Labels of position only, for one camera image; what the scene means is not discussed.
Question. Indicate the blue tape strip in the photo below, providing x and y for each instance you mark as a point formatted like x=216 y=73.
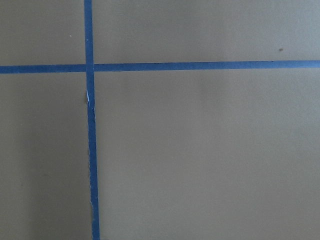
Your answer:
x=88 y=37
x=200 y=65

